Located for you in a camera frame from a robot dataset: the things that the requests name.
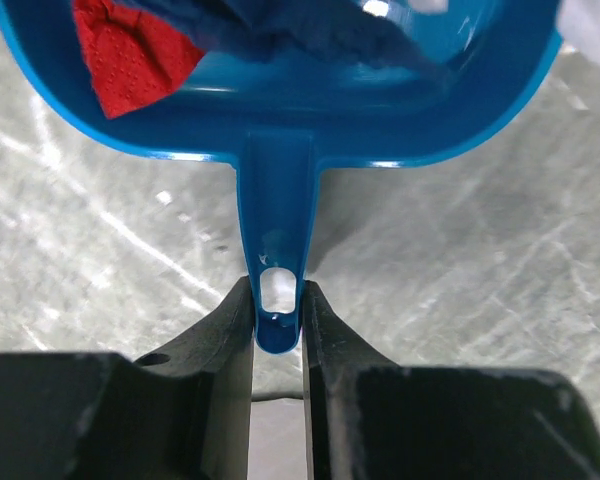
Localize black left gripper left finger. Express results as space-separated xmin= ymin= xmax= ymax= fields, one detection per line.
xmin=0 ymin=279 xmax=254 ymax=479

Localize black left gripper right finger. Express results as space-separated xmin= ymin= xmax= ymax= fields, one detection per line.
xmin=302 ymin=282 xmax=600 ymax=479

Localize red paper scrap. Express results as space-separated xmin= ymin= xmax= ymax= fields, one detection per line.
xmin=72 ymin=0 xmax=205 ymax=119

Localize white paper scrap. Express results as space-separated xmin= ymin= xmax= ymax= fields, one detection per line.
xmin=409 ymin=1 xmax=600 ymax=66

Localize dark blue paper scrap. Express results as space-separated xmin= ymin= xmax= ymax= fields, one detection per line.
xmin=122 ymin=0 xmax=444 ymax=77

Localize blue plastic dustpan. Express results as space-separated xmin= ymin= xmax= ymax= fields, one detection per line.
xmin=0 ymin=0 xmax=564 ymax=354

